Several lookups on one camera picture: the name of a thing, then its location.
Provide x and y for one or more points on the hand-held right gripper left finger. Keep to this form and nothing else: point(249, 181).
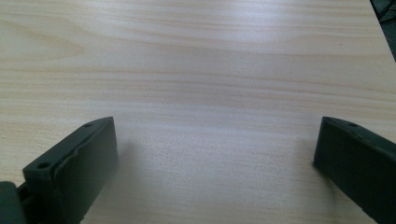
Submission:
point(77, 165)

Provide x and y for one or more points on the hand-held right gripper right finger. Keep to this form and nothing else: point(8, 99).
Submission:
point(358, 161)

